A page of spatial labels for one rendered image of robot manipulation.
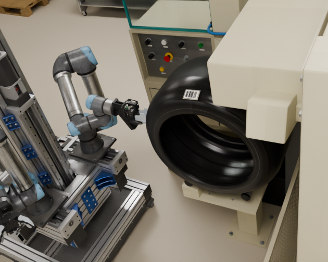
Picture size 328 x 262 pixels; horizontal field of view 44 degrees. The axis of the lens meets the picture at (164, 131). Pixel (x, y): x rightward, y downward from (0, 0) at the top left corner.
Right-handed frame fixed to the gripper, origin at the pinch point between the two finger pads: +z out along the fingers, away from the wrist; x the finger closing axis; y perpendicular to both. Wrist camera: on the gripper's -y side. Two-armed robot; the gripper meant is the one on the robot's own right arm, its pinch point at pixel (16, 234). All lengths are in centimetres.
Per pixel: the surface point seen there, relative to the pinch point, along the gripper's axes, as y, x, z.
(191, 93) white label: -52, -74, 28
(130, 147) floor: 92, -113, -123
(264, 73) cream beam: -80, -66, 70
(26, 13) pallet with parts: 82, -148, -502
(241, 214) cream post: 70, -123, 6
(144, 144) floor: 90, -124, -118
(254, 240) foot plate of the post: 89, -126, 16
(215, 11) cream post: -68, -104, 6
